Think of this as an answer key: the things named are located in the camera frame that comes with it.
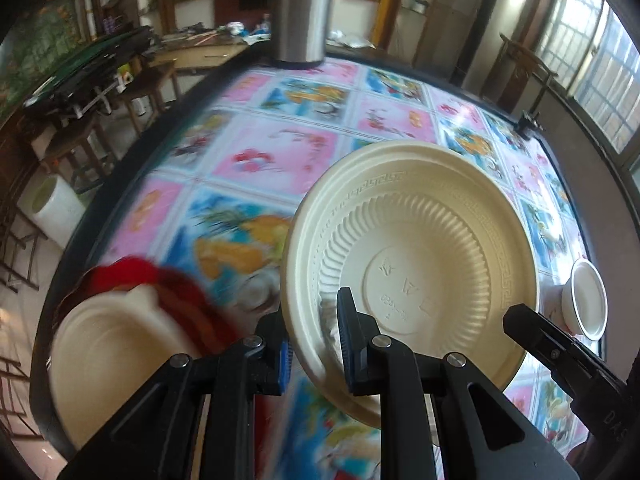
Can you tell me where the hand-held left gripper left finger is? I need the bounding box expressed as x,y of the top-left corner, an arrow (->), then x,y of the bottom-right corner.
60,312 -> 291,480

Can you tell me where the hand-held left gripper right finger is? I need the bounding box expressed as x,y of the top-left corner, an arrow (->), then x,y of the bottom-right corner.
336,287 -> 576,480

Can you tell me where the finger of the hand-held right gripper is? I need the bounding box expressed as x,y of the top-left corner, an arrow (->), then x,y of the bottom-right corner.
502,304 -> 626,391

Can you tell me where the cream ribbed plastic bowl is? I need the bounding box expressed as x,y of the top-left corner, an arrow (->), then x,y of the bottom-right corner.
280,141 -> 540,428
50,285 -> 201,453

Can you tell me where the small white bowl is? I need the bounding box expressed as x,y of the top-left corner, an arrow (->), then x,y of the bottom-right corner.
560,258 -> 608,339

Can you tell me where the printed floral tablecloth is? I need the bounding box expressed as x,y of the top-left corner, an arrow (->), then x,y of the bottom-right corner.
45,57 -> 601,480

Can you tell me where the small black device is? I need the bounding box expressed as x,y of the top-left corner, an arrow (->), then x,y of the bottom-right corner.
517,111 -> 544,141

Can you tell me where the dark wooden chair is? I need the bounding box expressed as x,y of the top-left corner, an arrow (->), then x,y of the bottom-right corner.
499,32 -> 559,112

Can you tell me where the white paper roll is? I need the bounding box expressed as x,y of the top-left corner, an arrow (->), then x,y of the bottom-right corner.
31,175 -> 87,249

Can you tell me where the barred window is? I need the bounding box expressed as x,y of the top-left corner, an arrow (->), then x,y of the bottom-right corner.
530,0 -> 640,171

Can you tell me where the wooden side table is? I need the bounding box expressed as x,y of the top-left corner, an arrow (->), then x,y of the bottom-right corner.
149,30 -> 251,77

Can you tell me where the stainless steel thermos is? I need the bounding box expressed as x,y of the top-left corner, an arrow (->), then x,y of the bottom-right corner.
272,0 -> 334,68

